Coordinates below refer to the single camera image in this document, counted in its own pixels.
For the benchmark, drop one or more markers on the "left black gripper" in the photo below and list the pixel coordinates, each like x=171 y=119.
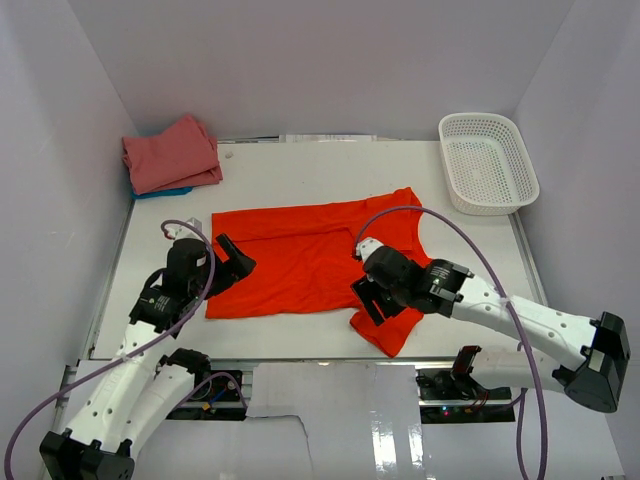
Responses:
x=235 y=268

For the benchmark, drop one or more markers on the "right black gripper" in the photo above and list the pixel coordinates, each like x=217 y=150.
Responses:
x=367 y=291

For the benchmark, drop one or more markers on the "orange t shirt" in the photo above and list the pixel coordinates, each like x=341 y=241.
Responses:
x=304 y=261

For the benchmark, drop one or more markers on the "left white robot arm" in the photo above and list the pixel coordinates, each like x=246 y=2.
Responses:
x=154 y=376

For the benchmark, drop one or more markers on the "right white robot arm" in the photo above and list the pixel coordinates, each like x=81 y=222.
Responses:
x=582 y=357

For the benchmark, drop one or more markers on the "folded blue t shirt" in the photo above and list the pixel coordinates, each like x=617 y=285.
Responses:
x=162 y=193

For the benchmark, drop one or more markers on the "folded pink t shirt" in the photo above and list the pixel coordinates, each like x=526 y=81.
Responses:
x=183 y=155

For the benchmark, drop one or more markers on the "papers at back edge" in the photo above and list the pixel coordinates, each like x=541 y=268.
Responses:
x=306 y=138

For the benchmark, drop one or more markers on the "white plastic basket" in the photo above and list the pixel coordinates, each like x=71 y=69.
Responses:
x=487 y=167

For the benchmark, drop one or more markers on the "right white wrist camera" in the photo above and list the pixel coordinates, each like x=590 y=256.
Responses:
x=365 y=248

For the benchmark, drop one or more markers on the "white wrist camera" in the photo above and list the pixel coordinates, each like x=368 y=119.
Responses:
x=365 y=248
x=189 y=229

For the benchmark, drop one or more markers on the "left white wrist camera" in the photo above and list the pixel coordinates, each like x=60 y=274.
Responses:
x=189 y=229

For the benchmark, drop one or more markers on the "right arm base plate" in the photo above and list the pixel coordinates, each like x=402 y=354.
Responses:
x=449 y=396

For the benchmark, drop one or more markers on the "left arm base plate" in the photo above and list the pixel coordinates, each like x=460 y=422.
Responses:
x=218 y=400

